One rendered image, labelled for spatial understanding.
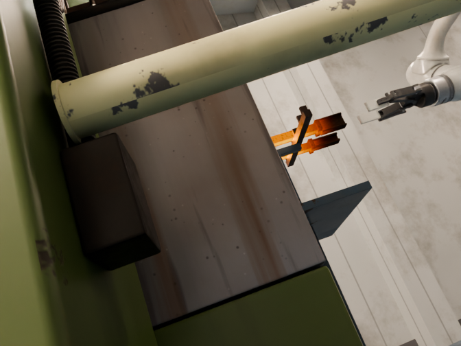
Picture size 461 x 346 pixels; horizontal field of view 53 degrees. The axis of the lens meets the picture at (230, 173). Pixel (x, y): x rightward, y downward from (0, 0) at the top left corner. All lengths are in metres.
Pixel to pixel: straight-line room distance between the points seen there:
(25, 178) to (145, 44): 0.42
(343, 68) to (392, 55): 0.75
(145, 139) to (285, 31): 0.28
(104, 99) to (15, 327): 0.18
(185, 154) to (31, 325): 0.36
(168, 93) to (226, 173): 0.22
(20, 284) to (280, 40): 0.25
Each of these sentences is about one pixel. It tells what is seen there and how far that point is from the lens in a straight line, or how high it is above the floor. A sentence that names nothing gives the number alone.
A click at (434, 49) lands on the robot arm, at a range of 1.73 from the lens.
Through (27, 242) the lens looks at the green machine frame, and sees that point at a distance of 0.27.
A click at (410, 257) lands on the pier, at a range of 4.18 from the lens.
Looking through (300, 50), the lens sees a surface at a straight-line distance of 0.38.
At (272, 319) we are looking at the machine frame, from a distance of 0.52.
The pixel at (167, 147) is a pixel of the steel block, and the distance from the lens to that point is 0.59.
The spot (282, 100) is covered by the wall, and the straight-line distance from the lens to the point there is 4.68.
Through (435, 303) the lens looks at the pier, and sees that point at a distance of 4.18.
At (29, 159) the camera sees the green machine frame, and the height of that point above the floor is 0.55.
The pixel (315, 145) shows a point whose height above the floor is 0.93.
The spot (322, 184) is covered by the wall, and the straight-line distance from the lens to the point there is 4.33.
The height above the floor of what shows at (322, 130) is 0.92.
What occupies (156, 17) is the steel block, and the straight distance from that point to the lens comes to 0.71.
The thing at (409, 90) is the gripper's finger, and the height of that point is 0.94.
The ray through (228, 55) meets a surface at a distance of 0.36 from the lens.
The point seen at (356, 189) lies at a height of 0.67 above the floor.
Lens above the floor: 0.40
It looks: 22 degrees up
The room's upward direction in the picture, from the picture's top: 22 degrees counter-clockwise
